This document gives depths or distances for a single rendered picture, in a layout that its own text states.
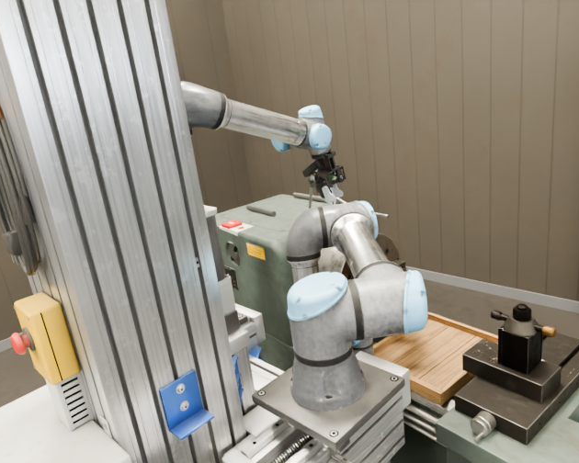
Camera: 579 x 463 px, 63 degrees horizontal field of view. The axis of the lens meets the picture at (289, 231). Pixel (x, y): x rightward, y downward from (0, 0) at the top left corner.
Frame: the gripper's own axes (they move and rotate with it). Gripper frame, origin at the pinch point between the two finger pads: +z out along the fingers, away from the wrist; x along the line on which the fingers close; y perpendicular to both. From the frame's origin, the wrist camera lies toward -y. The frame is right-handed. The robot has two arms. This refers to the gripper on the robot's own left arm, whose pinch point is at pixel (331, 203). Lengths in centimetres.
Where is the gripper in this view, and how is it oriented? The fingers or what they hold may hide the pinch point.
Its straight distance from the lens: 170.3
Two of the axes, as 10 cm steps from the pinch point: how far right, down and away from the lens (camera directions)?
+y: 6.2, 1.6, -7.6
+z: 2.9, 8.6, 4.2
